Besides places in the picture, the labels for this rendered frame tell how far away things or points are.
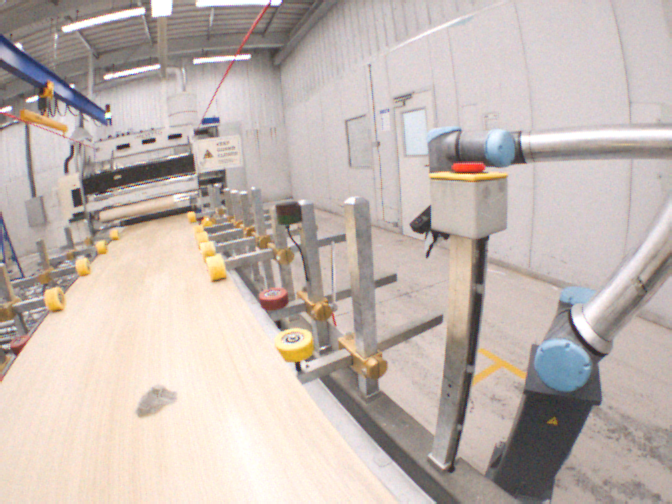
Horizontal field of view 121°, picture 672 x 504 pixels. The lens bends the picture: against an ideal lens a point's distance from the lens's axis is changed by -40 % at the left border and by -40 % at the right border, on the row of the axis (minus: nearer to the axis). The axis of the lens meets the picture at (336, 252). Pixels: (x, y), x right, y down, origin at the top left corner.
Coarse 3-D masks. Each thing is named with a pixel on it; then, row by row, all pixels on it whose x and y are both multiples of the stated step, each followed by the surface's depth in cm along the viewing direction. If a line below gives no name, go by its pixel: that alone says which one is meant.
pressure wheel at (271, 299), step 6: (270, 288) 89; (276, 288) 89; (282, 288) 88; (264, 294) 86; (270, 294) 85; (276, 294) 85; (282, 294) 84; (264, 300) 82; (270, 300) 82; (276, 300) 82; (282, 300) 83; (288, 300) 86; (264, 306) 83; (270, 306) 82; (276, 306) 83; (282, 306) 84
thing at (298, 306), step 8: (392, 272) 105; (376, 280) 100; (384, 280) 102; (392, 280) 104; (336, 288) 97; (344, 288) 96; (328, 296) 93; (336, 296) 94; (344, 296) 96; (288, 304) 89; (296, 304) 88; (304, 304) 90; (272, 312) 85; (280, 312) 86; (288, 312) 88; (296, 312) 89; (272, 320) 86
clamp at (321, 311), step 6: (300, 294) 92; (306, 294) 92; (306, 300) 88; (324, 300) 87; (306, 306) 89; (312, 306) 85; (318, 306) 84; (324, 306) 84; (306, 312) 90; (312, 312) 85; (318, 312) 84; (324, 312) 85; (330, 312) 86; (312, 318) 87; (318, 318) 84; (324, 318) 85
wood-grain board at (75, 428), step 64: (128, 256) 147; (192, 256) 133; (64, 320) 75; (128, 320) 75; (192, 320) 74; (256, 320) 72; (0, 384) 41; (64, 384) 46; (128, 384) 48; (192, 384) 50; (256, 384) 50; (0, 448) 25; (64, 448) 30; (128, 448) 34; (192, 448) 36; (256, 448) 36; (320, 448) 36
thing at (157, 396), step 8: (160, 384) 48; (152, 392) 45; (160, 392) 44; (168, 392) 45; (176, 392) 47; (144, 400) 43; (152, 400) 44; (160, 400) 44; (168, 400) 44; (136, 408) 41; (144, 408) 42; (152, 408) 42
